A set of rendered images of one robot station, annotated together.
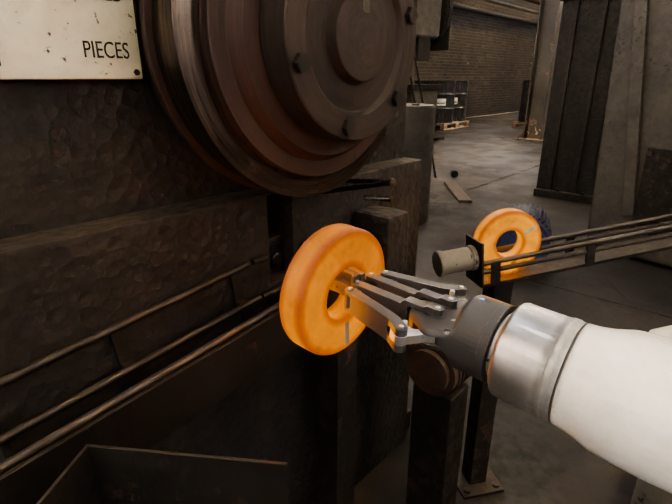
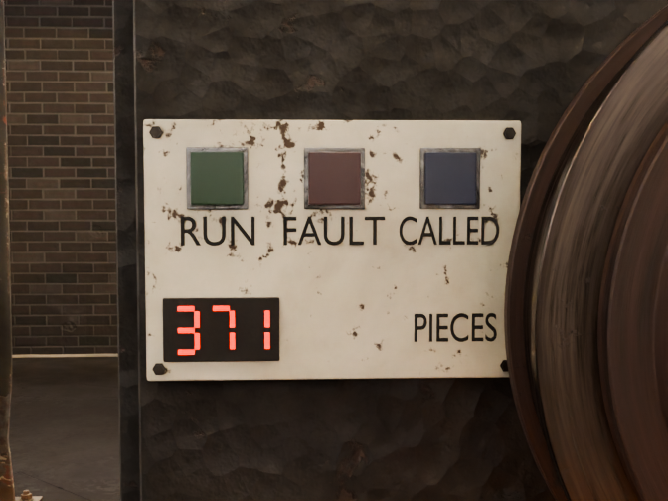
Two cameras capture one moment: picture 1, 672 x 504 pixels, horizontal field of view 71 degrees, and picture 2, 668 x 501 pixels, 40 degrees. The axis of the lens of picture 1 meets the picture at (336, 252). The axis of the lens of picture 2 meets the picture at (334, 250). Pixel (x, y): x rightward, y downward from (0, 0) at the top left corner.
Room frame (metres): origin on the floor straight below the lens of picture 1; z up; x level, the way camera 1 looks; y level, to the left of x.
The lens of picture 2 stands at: (0.16, -0.09, 1.19)
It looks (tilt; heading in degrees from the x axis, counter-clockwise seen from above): 4 degrees down; 45
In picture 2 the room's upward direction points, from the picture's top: straight up
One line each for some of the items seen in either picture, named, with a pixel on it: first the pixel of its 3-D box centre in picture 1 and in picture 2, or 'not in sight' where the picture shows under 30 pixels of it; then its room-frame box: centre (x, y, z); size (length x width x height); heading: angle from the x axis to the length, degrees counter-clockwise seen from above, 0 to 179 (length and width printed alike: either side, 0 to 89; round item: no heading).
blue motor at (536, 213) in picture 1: (523, 234); not in sight; (2.75, -1.14, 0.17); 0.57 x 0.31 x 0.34; 158
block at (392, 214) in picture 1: (378, 262); not in sight; (0.98, -0.09, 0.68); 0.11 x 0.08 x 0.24; 48
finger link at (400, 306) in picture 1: (393, 307); not in sight; (0.44, -0.06, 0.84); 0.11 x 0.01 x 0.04; 50
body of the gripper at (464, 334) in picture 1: (458, 327); not in sight; (0.41, -0.12, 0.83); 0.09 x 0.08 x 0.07; 48
